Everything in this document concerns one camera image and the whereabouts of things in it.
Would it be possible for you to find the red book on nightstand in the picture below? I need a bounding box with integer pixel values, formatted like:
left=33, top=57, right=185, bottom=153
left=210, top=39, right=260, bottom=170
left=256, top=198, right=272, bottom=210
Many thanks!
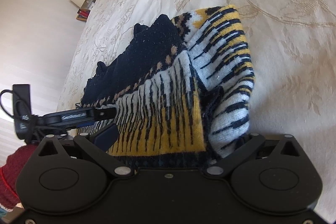
left=76, top=9, right=90, bottom=21

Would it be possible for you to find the cream floral embroidered bedspread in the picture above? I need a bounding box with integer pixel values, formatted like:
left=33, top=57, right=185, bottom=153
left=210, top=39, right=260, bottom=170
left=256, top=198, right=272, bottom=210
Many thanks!
left=59, top=0, right=335, bottom=222

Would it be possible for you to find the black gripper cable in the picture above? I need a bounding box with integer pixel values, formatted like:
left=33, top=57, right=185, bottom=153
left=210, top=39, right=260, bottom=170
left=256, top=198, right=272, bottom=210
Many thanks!
left=0, top=89, right=43, bottom=140

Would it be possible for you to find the navy yellow white patterned sweater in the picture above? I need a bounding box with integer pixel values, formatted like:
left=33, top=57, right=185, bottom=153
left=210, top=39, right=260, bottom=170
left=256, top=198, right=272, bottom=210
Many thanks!
left=79, top=5, right=255, bottom=168

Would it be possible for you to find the cream bedside table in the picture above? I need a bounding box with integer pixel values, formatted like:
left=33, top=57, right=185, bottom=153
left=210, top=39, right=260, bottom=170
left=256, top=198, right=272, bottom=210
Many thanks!
left=74, top=0, right=96, bottom=22

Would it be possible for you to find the left hand in red glove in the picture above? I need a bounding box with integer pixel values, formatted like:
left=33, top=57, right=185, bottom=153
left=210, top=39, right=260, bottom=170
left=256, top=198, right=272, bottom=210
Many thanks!
left=1, top=144, right=37, bottom=214

